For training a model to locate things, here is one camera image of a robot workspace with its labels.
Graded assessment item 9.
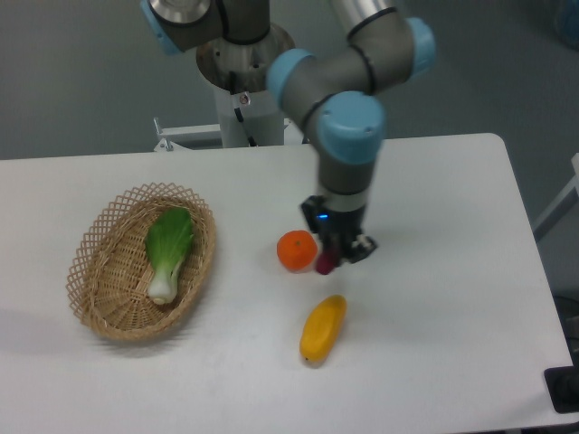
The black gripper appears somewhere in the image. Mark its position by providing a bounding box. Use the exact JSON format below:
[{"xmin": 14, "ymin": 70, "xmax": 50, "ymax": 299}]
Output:
[{"xmin": 300, "ymin": 195, "xmax": 377, "ymax": 264}]

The purple sweet potato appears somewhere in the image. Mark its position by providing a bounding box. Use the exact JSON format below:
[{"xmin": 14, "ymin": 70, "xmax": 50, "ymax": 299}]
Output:
[{"xmin": 315, "ymin": 246, "xmax": 339, "ymax": 275}]

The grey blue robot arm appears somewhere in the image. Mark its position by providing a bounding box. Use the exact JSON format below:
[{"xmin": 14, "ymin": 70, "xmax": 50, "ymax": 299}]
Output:
[{"xmin": 140, "ymin": 1, "xmax": 436, "ymax": 274}]

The woven wicker basket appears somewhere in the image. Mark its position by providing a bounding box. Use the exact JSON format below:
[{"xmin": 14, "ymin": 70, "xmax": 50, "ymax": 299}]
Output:
[{"xmin": 66, "ymin": 183, "xmax": 217, "ymax": 341}]

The orange tangerine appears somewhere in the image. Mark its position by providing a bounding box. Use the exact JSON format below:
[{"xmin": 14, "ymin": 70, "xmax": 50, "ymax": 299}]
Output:
[{"xmin": 276, "ymin": 230, "xmax": 318, "ymax": 272}]

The yellow mango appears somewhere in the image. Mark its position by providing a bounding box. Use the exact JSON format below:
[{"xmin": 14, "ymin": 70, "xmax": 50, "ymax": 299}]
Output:
[{"xmin": 299, "ymin": 295, "xmax": 347, "ymax": 363}]

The green bok choy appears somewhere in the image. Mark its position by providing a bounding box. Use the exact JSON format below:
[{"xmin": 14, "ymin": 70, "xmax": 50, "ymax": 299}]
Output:
[{"xmin": 145, "ymin": 207, "xmax": 194, "ymax": 305}]

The black device at table corner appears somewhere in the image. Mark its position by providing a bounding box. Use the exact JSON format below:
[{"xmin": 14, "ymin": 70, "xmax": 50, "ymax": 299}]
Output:
[{"xmin": 544, "ymin": 366, "xmax": 578, "ymax": 414}]

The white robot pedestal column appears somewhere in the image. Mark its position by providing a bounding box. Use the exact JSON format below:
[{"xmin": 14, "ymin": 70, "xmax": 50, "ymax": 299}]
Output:
[{"xmin": 195, "ymin": 23, "xmax": 298, "ymax": 148}]

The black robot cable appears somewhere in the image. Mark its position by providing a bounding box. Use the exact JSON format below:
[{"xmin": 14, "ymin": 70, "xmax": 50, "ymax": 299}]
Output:
[{"xmin": 228, "ymin": 71, "xmax": 259, "ymax": 148}]

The white metal mounting frame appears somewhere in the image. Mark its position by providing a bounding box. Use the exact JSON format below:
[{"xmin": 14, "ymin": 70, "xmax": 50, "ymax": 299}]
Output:
[{"xmin": 152, "ymin": 116, "xmax": 313, "ymax": 153}]

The white frame at right edge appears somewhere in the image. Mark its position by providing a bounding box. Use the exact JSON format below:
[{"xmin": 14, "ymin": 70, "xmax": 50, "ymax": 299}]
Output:
[{"xmin": 531, "ymin": 154, "xmax": 578, "ymax": 242}]

